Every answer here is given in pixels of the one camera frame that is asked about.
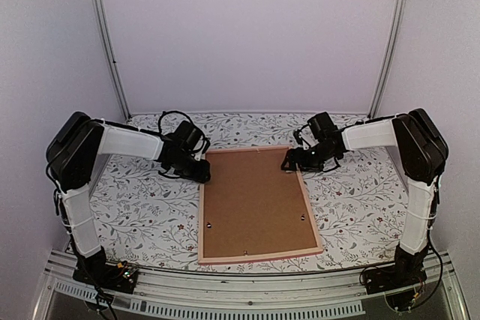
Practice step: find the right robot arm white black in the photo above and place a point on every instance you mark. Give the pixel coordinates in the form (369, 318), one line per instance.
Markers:
(423, 155)

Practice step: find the pink wooden picture frame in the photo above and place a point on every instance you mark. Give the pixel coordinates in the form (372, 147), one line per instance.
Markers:
(202, 222)

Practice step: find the right aluminium corner post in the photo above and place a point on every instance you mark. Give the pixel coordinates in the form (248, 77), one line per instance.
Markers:
(379, 91)

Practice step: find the left aluminium corner post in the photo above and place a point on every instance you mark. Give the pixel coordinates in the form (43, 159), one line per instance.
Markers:
(112, 64)

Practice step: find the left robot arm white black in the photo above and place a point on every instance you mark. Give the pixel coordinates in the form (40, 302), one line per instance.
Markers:
(71, 157)

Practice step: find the aluminium corner post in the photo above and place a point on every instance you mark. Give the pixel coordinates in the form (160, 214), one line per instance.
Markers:
(379, 91)
(112, 64)

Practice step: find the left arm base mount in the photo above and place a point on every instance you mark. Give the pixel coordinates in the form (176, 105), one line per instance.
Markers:
(120, 278)

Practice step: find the front aluminium rail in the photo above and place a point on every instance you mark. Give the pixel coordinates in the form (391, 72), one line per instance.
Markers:
(173, 294)

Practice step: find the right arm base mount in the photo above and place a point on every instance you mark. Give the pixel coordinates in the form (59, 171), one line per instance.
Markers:
(393, 279)

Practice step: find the brown cardboard backing board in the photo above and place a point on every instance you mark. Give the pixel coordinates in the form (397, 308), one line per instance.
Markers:
(258, 204)

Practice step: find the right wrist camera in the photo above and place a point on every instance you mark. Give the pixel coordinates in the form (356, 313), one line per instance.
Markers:
(300, 139)

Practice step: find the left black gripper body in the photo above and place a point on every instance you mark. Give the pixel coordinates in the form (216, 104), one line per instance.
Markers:
(184, 168)

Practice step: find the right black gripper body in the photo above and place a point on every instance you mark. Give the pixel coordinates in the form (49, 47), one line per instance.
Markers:
(313, 161)

